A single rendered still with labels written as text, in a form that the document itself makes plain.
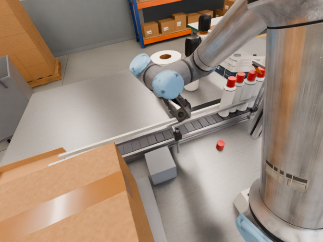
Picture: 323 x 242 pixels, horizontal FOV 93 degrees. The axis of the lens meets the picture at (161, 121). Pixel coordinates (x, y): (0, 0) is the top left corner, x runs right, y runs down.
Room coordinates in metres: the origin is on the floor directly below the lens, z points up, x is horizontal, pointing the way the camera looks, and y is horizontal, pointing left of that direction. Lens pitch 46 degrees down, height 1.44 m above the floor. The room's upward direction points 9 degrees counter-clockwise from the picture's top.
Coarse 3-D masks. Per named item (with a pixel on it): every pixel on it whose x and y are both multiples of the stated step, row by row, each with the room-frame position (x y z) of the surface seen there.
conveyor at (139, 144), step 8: (240, 112) 0.53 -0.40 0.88; (200, 120) 0.52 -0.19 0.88; (208, 120) 0.51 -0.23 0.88; (216, 120) 0.50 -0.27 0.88; (184, 128) 0.48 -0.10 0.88; (192, 128) 0.47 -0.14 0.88; (200, 128) 0.47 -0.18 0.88; (152, 136) 0.46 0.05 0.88; (160, 136) 0.45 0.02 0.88; (168, 136) 0.44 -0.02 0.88; (128, 144) 0.43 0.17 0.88; (136, 144) 0.43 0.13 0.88; (144, 144) 0.42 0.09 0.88; (152, 144) 0.41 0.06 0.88; (120, 152) 0.40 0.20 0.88; (128, 152) 0.39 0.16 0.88
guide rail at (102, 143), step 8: (216, 104) 0.58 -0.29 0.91; (192, 112) 0.54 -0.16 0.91; (200, 112) 0.55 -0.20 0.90; (168, 120) 0.52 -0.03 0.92; (176, 120) 0.52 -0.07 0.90; (144, 128) 0.49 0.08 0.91; (152, 128) 0.49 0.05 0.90; (120, 136) 0.46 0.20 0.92; (128, 136) 0.46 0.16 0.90; (96, 144) 0.43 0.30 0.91; (104, 144) 0.44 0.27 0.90; (72, 152) 0.41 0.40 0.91; (80, 152) 0.42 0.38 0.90
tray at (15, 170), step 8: (48, 152) 0.47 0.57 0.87; (56, 152) 0.48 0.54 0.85; (64, 152) 0.48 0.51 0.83; (24, 160) 0.45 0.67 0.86; (32, 160) 0.45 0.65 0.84; (40, 160) 0.45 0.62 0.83; (48, 160) 0.45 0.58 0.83; (56, 160) 0.44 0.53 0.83; (0, 168) 0.42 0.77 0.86; (8, 168) 0.43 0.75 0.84; (16, 168) 0.43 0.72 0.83; (24, 168) 0.42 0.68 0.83; (32, 168) 0.41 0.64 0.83; (40, 168) 0.41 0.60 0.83; (0, 176) 0.40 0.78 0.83; (8, 176) 0.39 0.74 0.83; (16, 176) 0.38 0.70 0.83; (0, 184) 0.35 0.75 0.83
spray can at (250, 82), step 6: (252, 72) 0.56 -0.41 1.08; (246, 78) 0.57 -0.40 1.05; (252, 78) 0.54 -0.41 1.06; (246, 84) 0.54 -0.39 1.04; (252, 84) 0.53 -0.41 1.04; (246, 90) 0.54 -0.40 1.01; (252, 90) 0.53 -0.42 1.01; (246, 96) 0.53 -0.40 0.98; (240, 108) 0.54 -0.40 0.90; (246, 108) 0.54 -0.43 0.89
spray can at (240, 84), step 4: (240, 72) 0.57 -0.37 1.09; (236, 76) 0.56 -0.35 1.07; (240, 76) 0.54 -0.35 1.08; (244, 76) 0.54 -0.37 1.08; (236, 80) 0.55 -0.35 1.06; (240, 80) 0.54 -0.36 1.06; (236, 84) 0.54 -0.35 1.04; (240, 84) 0.54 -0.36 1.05; (244, 84) 0.54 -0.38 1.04; (236, 88) 0.53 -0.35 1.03; (240, 88) 0.53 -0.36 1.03; (236, 92) 0.53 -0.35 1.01; (240, 92) 0.53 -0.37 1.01; (236, 96) 0.53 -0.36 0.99; (240, 96) 0.54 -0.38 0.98; (236, 100) 0.53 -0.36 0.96; (232, 108) 0.53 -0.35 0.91; (236, 108) 0.54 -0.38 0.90; (232, 112) 0.53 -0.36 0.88
